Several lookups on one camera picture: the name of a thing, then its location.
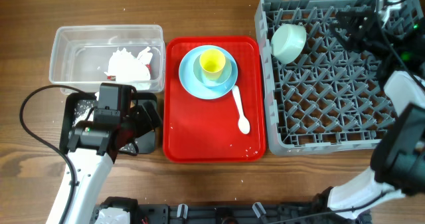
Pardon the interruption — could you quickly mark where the white plastic spoon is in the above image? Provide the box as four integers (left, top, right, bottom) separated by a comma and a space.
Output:
232, 85, 250, 135

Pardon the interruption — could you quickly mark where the white paper napkin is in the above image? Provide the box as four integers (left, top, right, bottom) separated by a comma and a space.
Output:
104, 47, 153, 90

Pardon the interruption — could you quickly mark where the clear plastic bin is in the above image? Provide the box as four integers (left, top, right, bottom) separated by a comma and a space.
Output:
49, 25, 165, 92

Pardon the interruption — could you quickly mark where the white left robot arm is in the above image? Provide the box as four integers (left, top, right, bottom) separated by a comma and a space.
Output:
46, 101, 162, 223

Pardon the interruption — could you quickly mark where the small light blue bowl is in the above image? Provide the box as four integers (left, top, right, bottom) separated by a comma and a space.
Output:
193, 55, 232, 88

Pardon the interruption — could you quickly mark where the yellow plastic cup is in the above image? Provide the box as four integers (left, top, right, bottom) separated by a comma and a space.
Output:
199, 49, 226, 80

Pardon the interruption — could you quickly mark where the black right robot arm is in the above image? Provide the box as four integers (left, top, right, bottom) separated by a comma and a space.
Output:
311, 0, 424, 219

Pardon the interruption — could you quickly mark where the black plastic bin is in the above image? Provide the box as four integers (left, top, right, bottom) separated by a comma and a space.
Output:
59, 92, 156, 154

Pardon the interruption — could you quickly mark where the white rice pile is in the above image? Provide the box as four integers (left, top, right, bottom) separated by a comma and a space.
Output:
72, 100, 98, 127

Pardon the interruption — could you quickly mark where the red plastic tray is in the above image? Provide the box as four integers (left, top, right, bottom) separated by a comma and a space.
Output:
163, 36, 266, 163

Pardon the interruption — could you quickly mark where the light blue plate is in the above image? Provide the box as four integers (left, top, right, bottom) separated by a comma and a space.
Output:
179, 45, 238, 100

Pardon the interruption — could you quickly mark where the red snack wrapper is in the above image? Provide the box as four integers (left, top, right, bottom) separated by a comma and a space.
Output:
105, 63, 151, 82

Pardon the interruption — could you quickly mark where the mint green bowl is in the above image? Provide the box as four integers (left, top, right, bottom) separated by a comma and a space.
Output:
270, 24, 307, 64

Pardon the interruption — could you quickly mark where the grey dishwasher rack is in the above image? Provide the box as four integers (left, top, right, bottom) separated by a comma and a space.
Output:
254, 0, 424, 156

